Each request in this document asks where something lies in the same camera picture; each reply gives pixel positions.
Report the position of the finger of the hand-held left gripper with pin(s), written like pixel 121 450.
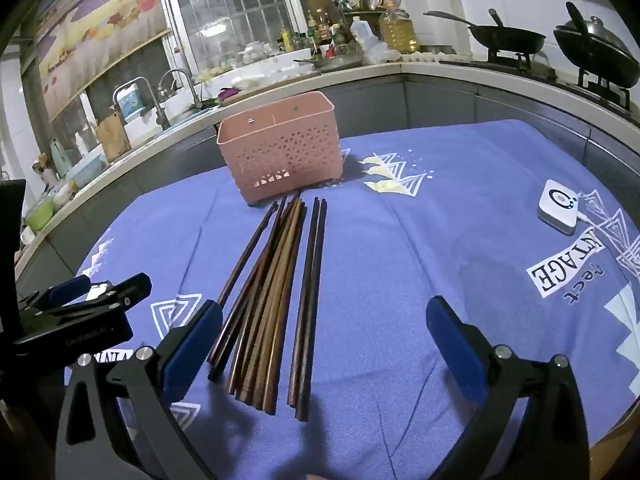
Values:
pixel 127 290
pixel 70 287

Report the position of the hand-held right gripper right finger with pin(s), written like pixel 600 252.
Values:
pixel 450 340

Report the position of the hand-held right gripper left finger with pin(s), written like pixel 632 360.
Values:
pixel 195 350

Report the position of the pile of wooden chopsticks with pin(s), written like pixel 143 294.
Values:
pixel 270 300

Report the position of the pink plastic basket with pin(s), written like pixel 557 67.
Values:
pixel 280 155

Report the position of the green bowl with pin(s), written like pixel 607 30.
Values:
pixel 39 215

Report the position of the blue printed tablecloth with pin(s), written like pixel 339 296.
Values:
pixel 400 260

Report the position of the pale blue basin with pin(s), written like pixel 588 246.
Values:
pixel 85 167

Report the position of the pale green bottle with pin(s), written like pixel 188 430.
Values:
pixel 57 157

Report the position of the upright wooden cutting board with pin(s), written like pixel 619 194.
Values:
pixel 112 137

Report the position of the white square device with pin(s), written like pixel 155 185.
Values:
pixel 557 205

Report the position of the tall metal faucet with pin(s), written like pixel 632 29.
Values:
pixel 159 110

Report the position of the blue label detergent jug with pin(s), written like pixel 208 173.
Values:
pixel 131 102

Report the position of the curved metal faucet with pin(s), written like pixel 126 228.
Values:
pixel 192 87

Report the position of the fruit printed window blind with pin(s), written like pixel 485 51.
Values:
pixel 100 15

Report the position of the black gas stove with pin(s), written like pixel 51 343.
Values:
pixel 525 62

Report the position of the egg tray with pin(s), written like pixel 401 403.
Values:
pixel 435 50

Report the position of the shallow metal pan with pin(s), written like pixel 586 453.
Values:
pixel 335 63

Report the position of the barred window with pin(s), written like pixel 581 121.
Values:
pixel 225 5

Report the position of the large cooking oil bottle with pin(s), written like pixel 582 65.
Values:
pixel 397 32

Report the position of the white plastic jug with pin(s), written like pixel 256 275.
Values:
pixel 362 32

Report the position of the group of condiment bottles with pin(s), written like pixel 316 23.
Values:
pixel 320 30

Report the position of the black wok with lid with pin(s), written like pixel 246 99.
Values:
pixel 600 50

